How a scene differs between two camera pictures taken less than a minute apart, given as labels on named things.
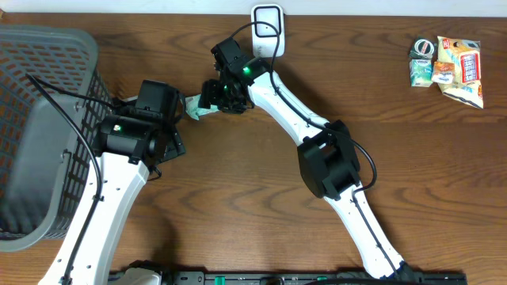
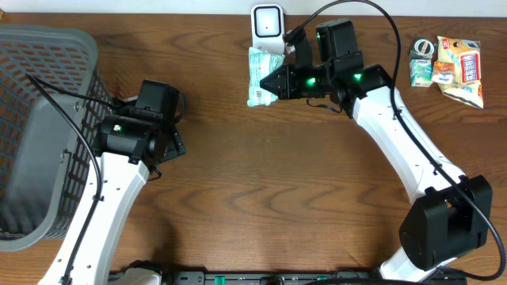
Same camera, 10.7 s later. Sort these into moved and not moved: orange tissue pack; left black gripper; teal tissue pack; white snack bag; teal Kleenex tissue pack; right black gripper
Moved: teal tissue pack; right black gripper
Not moved: orange tissue pack; left black gripper; white snack bag; teal Kleenex tissue pack
